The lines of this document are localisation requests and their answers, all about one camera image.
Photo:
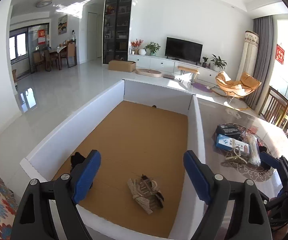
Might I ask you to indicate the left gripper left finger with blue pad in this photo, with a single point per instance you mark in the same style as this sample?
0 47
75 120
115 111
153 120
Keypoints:
34 220

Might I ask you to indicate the white low tv cabinet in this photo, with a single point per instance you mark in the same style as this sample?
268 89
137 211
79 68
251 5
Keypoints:
171 66

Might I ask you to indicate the green potted plant left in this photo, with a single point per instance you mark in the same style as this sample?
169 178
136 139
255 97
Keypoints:
153 48

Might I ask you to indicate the green potted plant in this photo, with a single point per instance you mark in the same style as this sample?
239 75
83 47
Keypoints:
153 48
218 63

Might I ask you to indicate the gold rhinestone hair clip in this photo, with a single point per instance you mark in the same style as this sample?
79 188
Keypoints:
236 157

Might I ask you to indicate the black odor removing bar box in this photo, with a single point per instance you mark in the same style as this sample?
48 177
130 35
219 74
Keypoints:
231 131

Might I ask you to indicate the small wooden bench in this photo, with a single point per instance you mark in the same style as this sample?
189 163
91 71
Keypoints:
193 71

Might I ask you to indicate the dark glass display cabinet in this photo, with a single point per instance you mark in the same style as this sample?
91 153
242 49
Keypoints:
116 24

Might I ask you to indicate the black flat screen television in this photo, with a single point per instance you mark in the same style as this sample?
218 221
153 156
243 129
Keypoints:
183 50

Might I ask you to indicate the covered standing air conditioner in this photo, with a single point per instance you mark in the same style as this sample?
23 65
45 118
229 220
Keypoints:
249 53

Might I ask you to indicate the orange lounge chair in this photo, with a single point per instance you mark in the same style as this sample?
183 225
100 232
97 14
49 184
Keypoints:
238 89

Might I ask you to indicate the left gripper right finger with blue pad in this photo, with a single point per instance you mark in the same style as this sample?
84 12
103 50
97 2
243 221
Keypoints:
249 218

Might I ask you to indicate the brown cardboard box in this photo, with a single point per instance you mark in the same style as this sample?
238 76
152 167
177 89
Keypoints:
122 66

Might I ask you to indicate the black velvet bow scrunchie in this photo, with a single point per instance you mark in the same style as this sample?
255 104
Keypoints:
77 162

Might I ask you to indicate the distant dining table set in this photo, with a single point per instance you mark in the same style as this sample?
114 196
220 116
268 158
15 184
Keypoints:
47 56

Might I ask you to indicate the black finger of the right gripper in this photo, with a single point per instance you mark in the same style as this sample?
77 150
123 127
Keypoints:
280 164

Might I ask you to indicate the red flower vase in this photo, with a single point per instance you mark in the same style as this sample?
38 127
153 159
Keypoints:
136 45

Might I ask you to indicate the rhinestone bow hair claw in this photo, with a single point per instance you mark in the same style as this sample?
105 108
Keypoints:
146 193

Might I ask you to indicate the small dark potted plant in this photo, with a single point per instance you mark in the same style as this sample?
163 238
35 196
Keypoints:
205 60

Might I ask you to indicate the green potted plant right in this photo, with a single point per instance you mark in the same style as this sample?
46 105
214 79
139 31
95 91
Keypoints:
218 63

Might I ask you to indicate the bag of cotton swabs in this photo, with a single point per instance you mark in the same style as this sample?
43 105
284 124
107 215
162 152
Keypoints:
254 157

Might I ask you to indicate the grey curtain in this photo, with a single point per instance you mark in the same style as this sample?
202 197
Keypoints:
263 26

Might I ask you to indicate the white cardboard storage box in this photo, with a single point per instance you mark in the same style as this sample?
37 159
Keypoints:
49 155

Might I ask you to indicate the wooden dining chair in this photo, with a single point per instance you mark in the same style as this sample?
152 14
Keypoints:
275 109

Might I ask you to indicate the red wall decoration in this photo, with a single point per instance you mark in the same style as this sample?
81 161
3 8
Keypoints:
279 54

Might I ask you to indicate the blue white ointment box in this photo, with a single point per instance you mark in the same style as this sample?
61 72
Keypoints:
229 144

